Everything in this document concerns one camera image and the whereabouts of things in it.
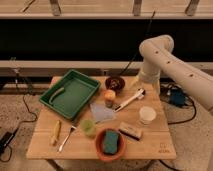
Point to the green plastic tray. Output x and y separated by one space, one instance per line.
79 89

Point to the wooden block eraser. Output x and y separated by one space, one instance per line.
130 130

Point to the silver fork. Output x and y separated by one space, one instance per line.
72 128

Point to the wooden table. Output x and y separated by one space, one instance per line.
156 141

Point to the green bean in tray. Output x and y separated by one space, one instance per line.
55 94

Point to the white cup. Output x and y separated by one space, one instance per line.
147 114

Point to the blue power box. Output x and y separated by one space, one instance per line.
177 97

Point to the white handled brush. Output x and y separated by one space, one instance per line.
138 95

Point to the light blue towel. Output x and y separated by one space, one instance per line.
101 113

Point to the orange bowl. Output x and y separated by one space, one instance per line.
99 146

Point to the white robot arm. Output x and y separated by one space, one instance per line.
157 56

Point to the green sponge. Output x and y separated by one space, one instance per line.
110 142

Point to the dark brown bowl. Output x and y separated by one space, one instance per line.
115 83

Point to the green cup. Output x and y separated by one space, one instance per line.
88 127

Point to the black power adapter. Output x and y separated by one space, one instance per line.
5 140

